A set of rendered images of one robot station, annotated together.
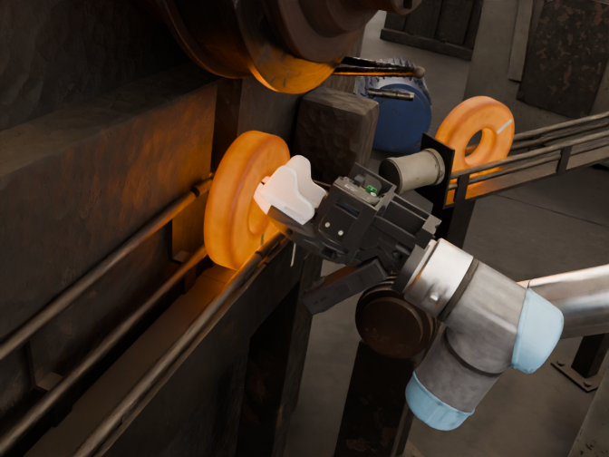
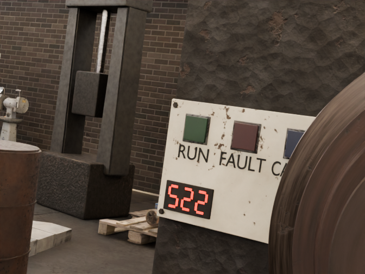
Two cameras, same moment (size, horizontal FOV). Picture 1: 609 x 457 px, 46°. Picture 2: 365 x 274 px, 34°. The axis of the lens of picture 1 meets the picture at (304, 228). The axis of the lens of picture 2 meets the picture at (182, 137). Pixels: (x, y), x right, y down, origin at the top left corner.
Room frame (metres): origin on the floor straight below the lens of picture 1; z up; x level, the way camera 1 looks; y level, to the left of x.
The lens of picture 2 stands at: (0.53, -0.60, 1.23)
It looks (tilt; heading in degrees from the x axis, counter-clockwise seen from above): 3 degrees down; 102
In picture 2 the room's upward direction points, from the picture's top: 8 degrees clockwise
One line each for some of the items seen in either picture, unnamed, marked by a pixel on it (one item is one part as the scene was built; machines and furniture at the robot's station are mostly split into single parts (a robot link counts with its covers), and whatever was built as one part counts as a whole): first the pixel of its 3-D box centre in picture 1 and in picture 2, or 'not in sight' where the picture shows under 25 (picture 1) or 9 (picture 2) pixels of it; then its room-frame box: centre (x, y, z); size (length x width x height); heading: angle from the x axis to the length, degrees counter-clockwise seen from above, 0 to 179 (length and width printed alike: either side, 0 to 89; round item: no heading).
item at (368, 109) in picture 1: (325, 174); not in sight; (0.96, -0.02, 0.68); 0.11 x 0.08 x 0.24; 71
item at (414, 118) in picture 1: (391, 102); not in sight; (3.00, -0.28, 0.17); 0.57 x 0.31 x 0.34; 1
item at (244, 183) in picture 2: not in sight; (243, 172); (0.45, 0.26, 1.15); 0.26 x 0.02 x 0.18; 161
